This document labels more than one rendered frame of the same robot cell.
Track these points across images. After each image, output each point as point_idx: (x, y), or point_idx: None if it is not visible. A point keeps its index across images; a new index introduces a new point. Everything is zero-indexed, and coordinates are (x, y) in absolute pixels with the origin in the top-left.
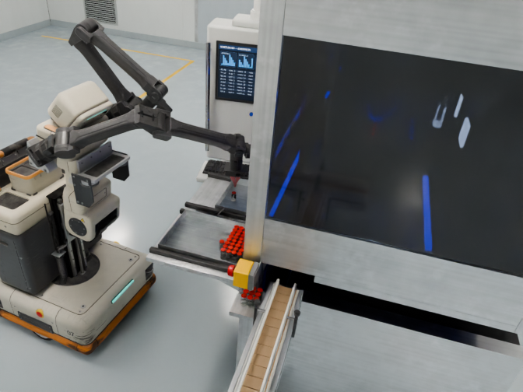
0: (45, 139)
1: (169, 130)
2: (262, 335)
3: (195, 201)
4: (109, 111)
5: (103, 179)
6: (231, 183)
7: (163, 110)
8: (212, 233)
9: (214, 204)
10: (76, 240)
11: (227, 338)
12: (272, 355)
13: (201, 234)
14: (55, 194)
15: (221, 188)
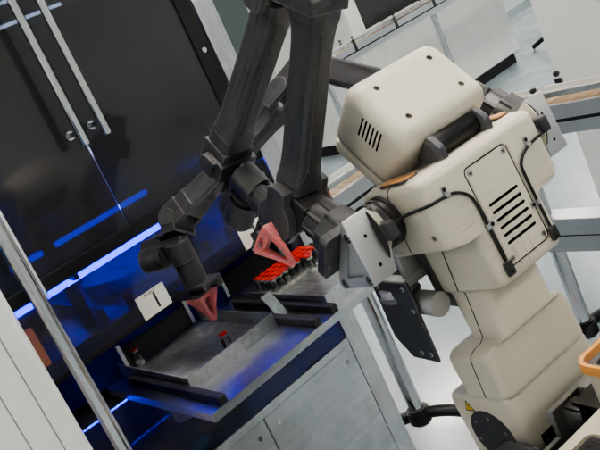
0: (498, 93)
1: (281, 104)
2: (336, 192)
3: (295, 337)
4: (353, 210)
5: (462, 345)
6: (203, 373)
7: (269, 84)
8: (311, 288)
9: (268, 338)
10: None
11: None
12: (339, 169)
13: (327, 284)
14: None
15: (228, 374)
